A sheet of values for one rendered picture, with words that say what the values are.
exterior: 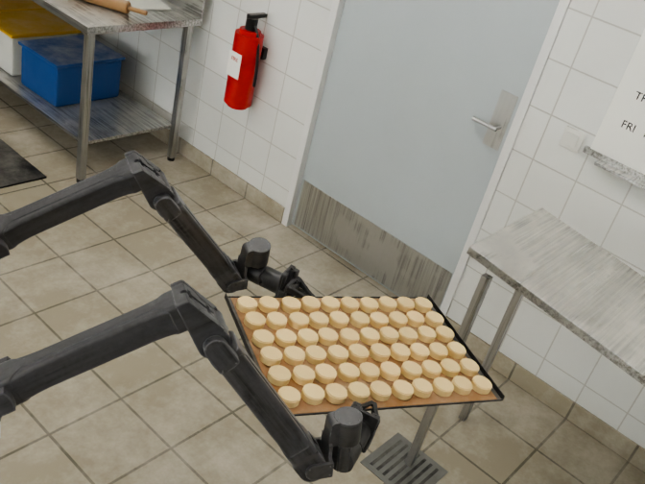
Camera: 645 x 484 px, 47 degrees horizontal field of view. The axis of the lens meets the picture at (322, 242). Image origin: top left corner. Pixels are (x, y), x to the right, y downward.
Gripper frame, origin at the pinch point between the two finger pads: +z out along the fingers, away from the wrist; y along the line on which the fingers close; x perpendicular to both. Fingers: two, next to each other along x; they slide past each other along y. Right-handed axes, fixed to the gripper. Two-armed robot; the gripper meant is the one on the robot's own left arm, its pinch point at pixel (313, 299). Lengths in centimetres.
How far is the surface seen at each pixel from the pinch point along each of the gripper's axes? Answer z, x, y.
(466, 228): 21, -160, 40
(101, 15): -186, -161, 15
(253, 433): -16, -44, 99
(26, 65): -244, -179, 68
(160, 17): -169, -188, 14
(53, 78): -219, -172, 64
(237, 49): -121, -185, 12
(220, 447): -23, -31, 100
